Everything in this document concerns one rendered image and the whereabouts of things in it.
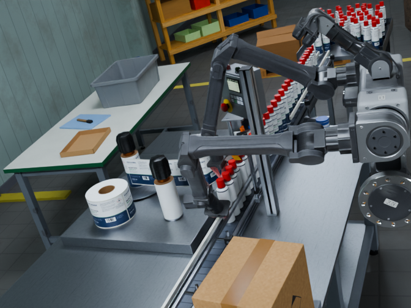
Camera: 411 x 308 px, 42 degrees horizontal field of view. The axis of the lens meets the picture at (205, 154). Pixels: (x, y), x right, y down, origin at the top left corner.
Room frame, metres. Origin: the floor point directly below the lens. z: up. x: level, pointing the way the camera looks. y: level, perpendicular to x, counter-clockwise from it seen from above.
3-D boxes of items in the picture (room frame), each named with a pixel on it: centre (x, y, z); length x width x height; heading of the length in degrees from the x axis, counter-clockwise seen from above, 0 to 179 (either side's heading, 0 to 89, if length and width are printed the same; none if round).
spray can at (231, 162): (2.09, -0.10, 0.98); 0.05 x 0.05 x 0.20
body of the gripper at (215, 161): (2.10, -0.04, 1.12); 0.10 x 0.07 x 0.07; 153
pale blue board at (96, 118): (3.88, 0.82, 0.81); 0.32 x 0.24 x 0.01; 54
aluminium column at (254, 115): (2.01, -0.23, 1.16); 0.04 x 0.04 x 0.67; 62
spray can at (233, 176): (2.04, -0.08, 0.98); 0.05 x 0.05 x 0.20
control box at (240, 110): (2.09, -0.21, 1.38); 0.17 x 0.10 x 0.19; 27
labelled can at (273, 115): (2.60, -0.38, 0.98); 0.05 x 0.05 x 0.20
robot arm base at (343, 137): (1.33, -0.37, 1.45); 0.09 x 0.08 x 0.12; 158
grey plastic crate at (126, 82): (4.30, 0.46, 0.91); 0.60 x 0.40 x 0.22; 162
